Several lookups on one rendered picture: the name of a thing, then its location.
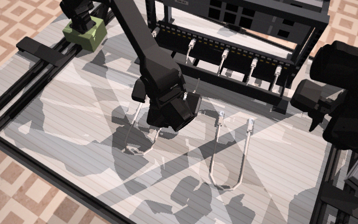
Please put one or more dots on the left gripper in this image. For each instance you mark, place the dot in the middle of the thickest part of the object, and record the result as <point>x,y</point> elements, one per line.
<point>307,98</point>

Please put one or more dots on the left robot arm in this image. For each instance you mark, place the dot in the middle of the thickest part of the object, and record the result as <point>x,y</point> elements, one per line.
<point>336,64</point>

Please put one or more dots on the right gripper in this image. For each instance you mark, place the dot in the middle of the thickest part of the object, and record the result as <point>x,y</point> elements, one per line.
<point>192,101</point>

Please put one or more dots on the black patch panel rack frame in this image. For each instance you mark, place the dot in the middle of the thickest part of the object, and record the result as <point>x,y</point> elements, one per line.
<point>289,20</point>

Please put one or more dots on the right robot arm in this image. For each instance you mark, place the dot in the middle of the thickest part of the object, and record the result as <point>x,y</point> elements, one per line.
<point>159,72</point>

